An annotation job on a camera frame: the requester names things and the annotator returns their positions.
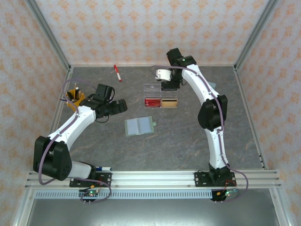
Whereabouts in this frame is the orange card with grey stripe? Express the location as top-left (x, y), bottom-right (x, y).
top-left (162, 98), bottom-right (178, 108)

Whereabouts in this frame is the green card holder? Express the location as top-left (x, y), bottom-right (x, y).
top-left (124, 116), bottom-right (157, 137)

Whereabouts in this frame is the red card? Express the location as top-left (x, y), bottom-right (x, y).
top-left (144, 98), bottom-right (162, 108)

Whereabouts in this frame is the clear acrylic card box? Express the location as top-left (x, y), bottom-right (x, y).
top-left (143, 83), bottom-right (179, 110)

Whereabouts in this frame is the red and white marker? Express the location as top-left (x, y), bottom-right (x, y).
top-left (113, 65), bottom-right (123, 82)

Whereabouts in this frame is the yellow pen cup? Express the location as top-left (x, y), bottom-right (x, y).
top-left (65, 90), bottom-right (86, 112)

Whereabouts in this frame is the grey metal panel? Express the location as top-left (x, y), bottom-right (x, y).
top-left (25, 199), bottom-right (277, 226)

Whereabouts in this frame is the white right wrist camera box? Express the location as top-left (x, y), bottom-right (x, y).
top-left (154, 68), bottom-right (173, 82)

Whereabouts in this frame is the back aluminium frame rail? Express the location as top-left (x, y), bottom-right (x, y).
top-left (70, 63), bottom-right (236, 68)

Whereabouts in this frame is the aluminium frame rail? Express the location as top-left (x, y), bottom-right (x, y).
top-left (70, 63), bottom-right (236, 68)
top-left (37, 66), bottom-right (74, 170)
top-left (233, 65), bottom-right (268, 170)

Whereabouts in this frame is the left side aluminium frame rail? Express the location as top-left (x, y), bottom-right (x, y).
top-left (37, 66), bottom-right (74, 170)

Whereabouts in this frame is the back right aluminium frame post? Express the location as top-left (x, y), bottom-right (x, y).
top-left (234, 0), bottom-right (280, 71)

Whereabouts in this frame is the aluminium frame post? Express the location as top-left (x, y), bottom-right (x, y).
top-left (234, 0), bottom-right (280, 71)
top-left (24, 0), bottom-right (72, 71)
top-left (269, 188), bottom-right (289, 226)
top-left (13, 188), bottom-right (36, 226)

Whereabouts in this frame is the back left aluminium frame post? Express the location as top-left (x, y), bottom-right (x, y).
top-left (24, 0), bottom-right (72, 71)

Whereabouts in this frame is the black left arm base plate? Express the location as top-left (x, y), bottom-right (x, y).
top-left (69, 171), bottom-right (112, 188)

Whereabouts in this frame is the right side aluminium frame rail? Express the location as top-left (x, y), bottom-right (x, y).
top-left (233, 65), bottom-right (268, 170)

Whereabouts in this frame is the aluminium front mounting rail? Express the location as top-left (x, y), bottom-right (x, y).
top-left (24, 169), bottom-right (282, 189)

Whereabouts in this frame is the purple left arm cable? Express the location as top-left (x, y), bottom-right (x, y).
top-left (38, 79), bottom-right (111, 204)

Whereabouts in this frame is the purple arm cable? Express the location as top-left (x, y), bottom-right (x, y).
top-left (150, 65), bottom-right (249, 203)
top-left (38, 79), bottom-right (111, 204)

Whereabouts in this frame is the slotted grey cable duct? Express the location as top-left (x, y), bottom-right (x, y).
top-left (35, 190), bottom-right (212, 200)

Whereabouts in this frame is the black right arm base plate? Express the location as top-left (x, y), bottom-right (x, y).
top-left (194, 171), bottom-right (237, 188)

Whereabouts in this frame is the front left aluminium frame post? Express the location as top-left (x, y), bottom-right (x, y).
top-left (13, 188), bottom-right (36, 226)

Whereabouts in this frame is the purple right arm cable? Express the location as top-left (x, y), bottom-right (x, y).
top-left (150, 65), bottom-right (249, 203)

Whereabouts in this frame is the front right aluminium frame post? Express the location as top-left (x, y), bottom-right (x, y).
top-left (269, 188), bottom-right (289, 226)

